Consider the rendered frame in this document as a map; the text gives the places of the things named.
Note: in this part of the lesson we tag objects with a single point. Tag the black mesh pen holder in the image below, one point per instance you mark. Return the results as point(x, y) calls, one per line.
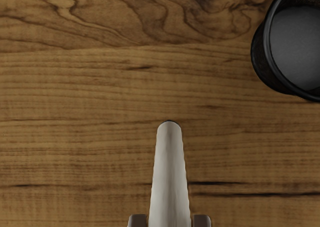
point(287, 47)

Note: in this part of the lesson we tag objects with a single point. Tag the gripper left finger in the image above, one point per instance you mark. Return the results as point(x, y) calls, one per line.
point(137, 220)

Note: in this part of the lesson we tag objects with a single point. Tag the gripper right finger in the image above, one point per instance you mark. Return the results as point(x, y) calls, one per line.
point(201, 221)

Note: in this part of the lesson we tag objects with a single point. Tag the white pen with black tip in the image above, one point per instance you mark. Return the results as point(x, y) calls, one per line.
point(169, 177)

